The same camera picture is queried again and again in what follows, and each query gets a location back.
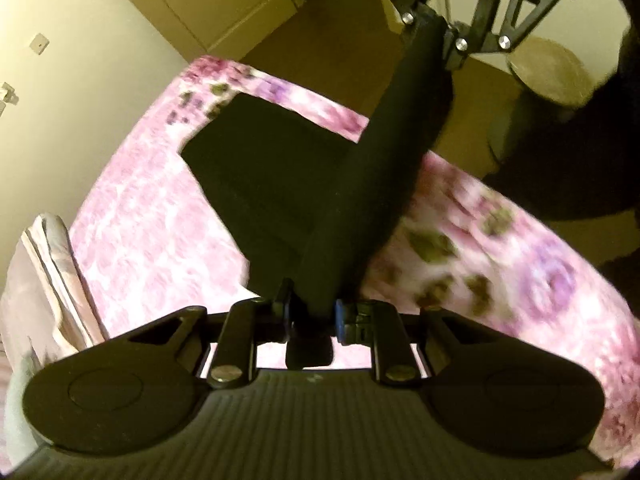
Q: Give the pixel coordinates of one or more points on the white wall switch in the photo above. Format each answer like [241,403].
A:
[8,97]

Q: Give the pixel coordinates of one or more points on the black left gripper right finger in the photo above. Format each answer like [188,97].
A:
[377,325]

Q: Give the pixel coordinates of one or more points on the black garment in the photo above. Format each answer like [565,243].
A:
[309,208]

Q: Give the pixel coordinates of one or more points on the white wall socket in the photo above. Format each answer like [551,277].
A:
[39,44]

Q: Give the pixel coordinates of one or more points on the pink rose bed sheet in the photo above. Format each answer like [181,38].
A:
[147,243]

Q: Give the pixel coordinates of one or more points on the beige grey folded quilt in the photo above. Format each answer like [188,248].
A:
[47,313]

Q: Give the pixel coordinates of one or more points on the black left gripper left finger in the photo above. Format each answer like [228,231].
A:
[249,324]

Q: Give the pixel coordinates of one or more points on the round wooden stool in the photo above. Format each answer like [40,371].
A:
[553,83]

